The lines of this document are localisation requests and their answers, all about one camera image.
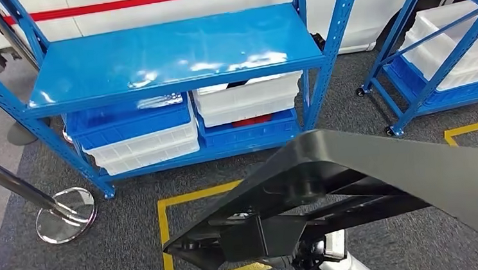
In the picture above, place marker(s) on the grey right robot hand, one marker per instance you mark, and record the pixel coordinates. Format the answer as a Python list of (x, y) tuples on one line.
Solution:
[(274, 263)]

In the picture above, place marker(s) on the black plastic car part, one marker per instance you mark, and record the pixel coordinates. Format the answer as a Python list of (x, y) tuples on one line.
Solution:
[(417, 171)]

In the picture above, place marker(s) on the small black plastic part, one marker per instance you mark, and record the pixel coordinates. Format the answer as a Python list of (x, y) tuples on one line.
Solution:
[(237, 84)]

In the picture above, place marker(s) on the blue steel shelf rack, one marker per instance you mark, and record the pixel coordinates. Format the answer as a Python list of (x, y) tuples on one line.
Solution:
[(172, 49)]

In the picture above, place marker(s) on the blue wheeled shelf rack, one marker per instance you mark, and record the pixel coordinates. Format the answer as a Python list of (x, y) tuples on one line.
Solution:
[(400, 23)]

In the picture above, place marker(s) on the blue plastic bin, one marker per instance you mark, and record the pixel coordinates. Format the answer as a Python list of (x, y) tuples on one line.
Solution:
[(131, 125), (251, 134), (453, 95)]

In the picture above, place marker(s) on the red item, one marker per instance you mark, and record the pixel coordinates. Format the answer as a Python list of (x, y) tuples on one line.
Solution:
[(253, 121)]

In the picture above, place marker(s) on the black car wheel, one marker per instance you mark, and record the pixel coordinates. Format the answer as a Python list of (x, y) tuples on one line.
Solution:
[(384, 33)]

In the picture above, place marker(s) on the white car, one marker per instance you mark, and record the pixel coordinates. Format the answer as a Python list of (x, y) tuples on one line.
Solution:
[(127, 19)]

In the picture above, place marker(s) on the dark round stanchion base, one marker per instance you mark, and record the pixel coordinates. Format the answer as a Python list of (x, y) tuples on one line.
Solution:
[(21, 134)]

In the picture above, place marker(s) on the chrome stanchion post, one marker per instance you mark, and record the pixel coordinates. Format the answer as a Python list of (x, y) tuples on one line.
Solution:
[(12, 182), (12, 36)]

